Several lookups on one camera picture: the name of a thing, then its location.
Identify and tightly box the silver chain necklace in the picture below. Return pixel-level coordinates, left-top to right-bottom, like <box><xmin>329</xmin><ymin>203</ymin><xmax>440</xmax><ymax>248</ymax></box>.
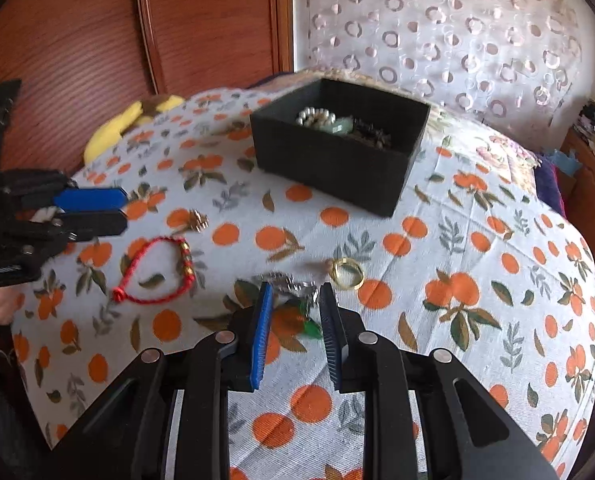
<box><xmin>256</xmin><ymin>270</ymin><xmax>324</xmax><ymax>306</ymax></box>

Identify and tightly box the red braided cord bracelet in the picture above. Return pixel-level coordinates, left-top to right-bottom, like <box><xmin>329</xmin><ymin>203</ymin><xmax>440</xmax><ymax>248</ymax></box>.
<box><xmin>110</xmin><ymin>235</ymin><xmax>198</xmax><ymax>307</ymax></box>

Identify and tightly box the gold ring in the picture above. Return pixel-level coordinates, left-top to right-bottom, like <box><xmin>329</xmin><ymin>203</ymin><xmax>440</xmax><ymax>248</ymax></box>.
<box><xmin>327</xmin><ymin>257</ymin><xmax>368</xmax><ymax>292</ymax></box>

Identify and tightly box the small gold charm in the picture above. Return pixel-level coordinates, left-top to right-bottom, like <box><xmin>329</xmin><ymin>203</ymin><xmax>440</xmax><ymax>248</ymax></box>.
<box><xmin>186</xmin><ymin>209</ymin><xmax>209</xmax><ymax>232</ymax></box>

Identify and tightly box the white pearl necklace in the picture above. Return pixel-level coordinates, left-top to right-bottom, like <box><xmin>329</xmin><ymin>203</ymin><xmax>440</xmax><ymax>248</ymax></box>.
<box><xmin>294</xmin><ymin>105</ymin><xmax>338</xmax><ymax>130</ymax></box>

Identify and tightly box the pale green jade bangle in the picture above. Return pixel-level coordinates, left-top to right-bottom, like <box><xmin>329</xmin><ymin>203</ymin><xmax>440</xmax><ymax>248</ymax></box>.
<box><xmin>320</xmin><ymin>117</ymin><xmax>354</xmax><ymax>136</ymax></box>

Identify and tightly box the dark wooden bead bracelet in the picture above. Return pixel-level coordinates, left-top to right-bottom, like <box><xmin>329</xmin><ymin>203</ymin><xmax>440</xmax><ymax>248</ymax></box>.
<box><xmin>349</xmin><ymin>118</ymin><xmax>394</xmax><ymax>150</ymax></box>

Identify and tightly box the black square jewelry box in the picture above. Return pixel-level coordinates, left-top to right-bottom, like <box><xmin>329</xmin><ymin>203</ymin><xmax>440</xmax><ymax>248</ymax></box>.
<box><xmin>250</xmin><ymin>79</ymin><xmax>430</xmax><ymax>218</ymax></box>

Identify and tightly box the yellow plush toy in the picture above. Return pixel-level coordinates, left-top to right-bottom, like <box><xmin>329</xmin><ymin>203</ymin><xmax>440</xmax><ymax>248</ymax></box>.
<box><xmin>82</xmin><ymin>94</ymin><xmax>184</xmax><ymax>166</ymax></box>

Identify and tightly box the wooden sliding wardrobe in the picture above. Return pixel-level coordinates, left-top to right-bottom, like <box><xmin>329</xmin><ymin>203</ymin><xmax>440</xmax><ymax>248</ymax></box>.
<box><xmin>0</xmin><ymin>0</ymin><xmax>294</xmax><ymax>172</ymax></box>

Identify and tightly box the orange print bed sheet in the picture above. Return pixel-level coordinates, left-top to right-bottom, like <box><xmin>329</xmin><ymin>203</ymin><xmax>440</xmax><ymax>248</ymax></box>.
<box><xmin>12</xmin><ymin>86</ymin><xmax>595</xmax><ymax>480</ymax></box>

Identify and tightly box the floral quilt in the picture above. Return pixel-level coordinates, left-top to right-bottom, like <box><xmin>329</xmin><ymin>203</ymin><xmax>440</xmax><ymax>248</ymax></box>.
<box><xmin>424</xmin><ymin>105</ymin><xmax>540</xmax><ymax>196</ymax></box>

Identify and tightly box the dark blue blanket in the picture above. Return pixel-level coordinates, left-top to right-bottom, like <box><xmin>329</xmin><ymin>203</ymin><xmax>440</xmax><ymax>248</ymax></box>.
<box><xmin>534</xmin><ymin>156</ymin><xmax>567</xmax><ymax>218</ymax></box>

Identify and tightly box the teal cloth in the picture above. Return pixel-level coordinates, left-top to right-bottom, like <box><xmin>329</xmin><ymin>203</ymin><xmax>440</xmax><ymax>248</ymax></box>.
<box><xmin>548</xmin><ymin>150</ymin><xmax>583</xmax><ymax>178</ymax></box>

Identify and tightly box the circle pattern sheer curtain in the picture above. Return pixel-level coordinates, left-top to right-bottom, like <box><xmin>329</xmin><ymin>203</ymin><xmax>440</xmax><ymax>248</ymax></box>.
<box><xmin>294</xmin><ymin>0</ymin><xmax>583</xmax><ymax>148</ymax></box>

